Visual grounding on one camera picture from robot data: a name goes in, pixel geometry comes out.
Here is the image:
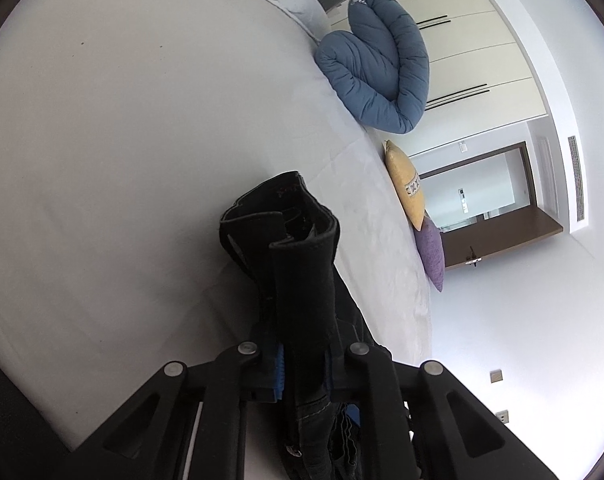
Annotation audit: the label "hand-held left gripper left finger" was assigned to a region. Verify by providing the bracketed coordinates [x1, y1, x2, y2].
[64, 341, 287, 480]

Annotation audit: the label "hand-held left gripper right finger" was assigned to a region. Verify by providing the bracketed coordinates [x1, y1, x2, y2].
[327, 342, 562, 480]

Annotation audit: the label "black pants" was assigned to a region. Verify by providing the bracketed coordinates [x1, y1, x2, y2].
[218, 171, 417, 480]

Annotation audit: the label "purple pillow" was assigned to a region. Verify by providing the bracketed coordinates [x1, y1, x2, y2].
[414, 212, 445, 293]

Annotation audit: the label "yellow pillow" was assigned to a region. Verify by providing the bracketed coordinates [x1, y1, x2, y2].
[383, 140, 427, 232]

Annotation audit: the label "brown door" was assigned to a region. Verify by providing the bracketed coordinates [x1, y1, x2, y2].
[419, 141, 565, 272]

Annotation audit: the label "dark cloth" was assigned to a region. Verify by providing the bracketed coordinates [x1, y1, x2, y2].
[0, 347, 83, 480]

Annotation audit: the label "white sheet bed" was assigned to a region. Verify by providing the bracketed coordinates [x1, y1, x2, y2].
[0, 0, 433, 452]

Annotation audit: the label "blue folded duvet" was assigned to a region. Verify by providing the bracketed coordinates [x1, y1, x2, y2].
[314, 0, 430, 135]

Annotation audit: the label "white air vent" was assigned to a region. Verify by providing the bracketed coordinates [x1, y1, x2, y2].
[566, 135, 588, 224]

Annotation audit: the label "white wardrobe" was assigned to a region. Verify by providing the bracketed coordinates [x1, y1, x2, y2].
[329, 0, 550, 161]

